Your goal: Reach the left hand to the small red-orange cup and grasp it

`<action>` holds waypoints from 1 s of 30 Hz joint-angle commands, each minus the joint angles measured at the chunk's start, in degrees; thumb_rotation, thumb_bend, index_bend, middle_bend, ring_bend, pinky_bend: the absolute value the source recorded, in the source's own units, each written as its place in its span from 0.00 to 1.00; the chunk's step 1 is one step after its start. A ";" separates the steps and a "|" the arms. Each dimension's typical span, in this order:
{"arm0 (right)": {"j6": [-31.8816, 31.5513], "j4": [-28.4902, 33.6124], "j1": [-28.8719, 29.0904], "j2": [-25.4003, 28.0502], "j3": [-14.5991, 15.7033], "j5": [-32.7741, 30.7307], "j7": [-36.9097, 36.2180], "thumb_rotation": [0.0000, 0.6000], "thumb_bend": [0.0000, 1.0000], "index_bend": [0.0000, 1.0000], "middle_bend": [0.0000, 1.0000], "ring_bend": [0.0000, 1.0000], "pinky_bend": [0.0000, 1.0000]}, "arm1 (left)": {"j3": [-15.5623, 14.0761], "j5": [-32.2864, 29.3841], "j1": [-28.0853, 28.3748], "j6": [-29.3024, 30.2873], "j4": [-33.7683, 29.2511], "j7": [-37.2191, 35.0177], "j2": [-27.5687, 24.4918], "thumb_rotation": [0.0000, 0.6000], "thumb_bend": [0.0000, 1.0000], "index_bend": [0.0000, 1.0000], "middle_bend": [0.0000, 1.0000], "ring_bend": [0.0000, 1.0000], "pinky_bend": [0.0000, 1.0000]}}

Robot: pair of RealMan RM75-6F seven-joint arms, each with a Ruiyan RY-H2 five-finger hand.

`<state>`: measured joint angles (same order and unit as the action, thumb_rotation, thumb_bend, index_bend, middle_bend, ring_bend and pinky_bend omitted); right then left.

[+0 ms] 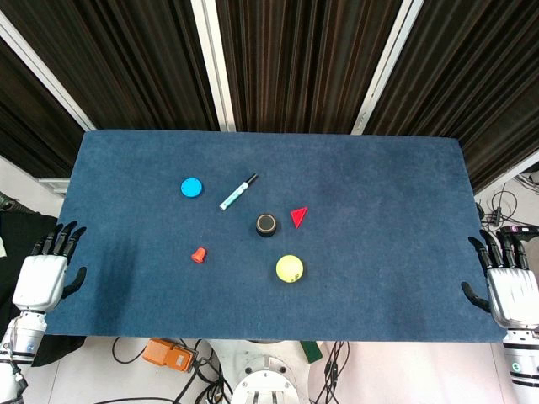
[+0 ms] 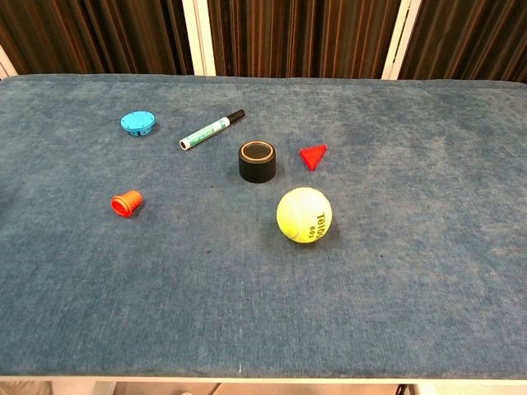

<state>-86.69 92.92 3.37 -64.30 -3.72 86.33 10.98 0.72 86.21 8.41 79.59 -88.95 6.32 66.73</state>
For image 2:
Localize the blue table cloth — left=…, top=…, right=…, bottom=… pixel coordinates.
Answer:
left=0, top=73, right=527, bottom=379

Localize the brown striped curtain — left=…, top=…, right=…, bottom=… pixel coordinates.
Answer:
left=0, top=0, right=527, bottom=85

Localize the black tape roll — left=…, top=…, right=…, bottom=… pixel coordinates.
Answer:
left=238, top=140, right=277, bottom=184

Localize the small orange cup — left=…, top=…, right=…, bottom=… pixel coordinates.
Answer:
left=110, top=189, right=144, bottom=219

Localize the white vertical frame post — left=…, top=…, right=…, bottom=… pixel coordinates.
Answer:
left=181, top=0, right=217, bottom=77
left=0, top=44, right=19, bottom=81
left=380, top=0, right=423, bottom=81

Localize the yellow tennis ball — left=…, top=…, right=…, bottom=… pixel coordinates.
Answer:
left=276, top=187, right=333, bottom=244

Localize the green white marker pen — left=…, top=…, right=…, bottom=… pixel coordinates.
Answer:
left=179, top=109, right=246, bottom=152

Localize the red triangular block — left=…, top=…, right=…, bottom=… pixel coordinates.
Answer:
left=299, top=144, right=329, bottom=172

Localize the blue round plastic disc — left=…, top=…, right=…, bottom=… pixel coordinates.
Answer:
left=119, top=110, right=157, bottom=137

